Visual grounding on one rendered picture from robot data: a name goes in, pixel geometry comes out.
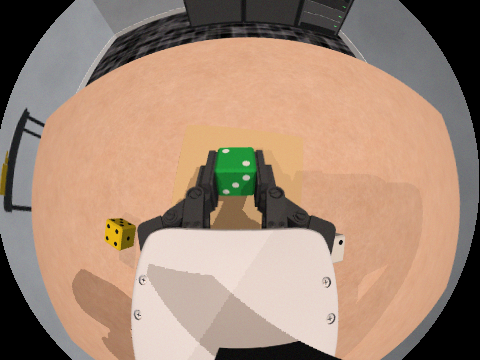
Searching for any green die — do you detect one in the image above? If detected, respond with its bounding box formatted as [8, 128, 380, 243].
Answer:
[214, 147, 257, 196]

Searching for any yellow die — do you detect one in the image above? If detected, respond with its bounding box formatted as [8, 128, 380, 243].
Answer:
[104, 218, 136, 251]

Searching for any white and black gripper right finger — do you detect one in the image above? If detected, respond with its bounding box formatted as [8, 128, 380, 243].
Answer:
[254, 150, 336, 255]

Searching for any white die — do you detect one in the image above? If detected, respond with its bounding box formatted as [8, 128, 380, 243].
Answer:
[331, 233, 345, 263]

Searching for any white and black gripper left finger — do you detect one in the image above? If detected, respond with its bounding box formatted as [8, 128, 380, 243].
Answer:
[137, 150, 219, 252]

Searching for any tan square mat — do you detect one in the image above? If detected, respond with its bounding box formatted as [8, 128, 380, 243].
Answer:
[171, 125, 303, 229]

